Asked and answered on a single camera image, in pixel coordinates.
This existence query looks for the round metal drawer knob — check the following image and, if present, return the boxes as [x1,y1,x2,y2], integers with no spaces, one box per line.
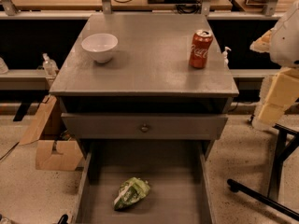
[140,124,149,133]

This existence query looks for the brown cardboard box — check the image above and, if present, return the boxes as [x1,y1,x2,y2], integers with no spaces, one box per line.
[20,95,84,171]

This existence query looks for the white pump dispenser bottle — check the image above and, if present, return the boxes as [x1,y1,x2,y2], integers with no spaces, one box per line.
[222,47,232,65]

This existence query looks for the red Coca-Cola can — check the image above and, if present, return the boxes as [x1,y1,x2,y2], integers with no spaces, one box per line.
[189,30,213,69]

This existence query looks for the clear plastic bottle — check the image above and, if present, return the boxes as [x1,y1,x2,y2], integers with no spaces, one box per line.
[43,53,59,77]

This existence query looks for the grey metal shelf rail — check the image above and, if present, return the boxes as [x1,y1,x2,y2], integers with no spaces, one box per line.
[0,69,54,91]

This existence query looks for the top grey drawer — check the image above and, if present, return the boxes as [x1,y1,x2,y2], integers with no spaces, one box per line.
[62,113,227,140]

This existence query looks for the white ceramic bowl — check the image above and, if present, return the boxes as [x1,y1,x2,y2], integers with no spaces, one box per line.
[81,34,118,63]

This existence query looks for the black metal stand frame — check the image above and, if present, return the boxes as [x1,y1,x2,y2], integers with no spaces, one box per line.
[227,124,299,221]

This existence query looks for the grey drawer cabinet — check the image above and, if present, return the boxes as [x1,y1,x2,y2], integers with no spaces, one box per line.
[50,13,238,155]

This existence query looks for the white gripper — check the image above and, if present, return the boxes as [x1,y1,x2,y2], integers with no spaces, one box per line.
[252,0,299,130]

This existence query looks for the green jalapeno chip bag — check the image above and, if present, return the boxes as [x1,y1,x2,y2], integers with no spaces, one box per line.
[113,177,150,211]

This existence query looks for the open middle grey drawer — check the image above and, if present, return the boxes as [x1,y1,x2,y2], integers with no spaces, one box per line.
[72,140,216,224]

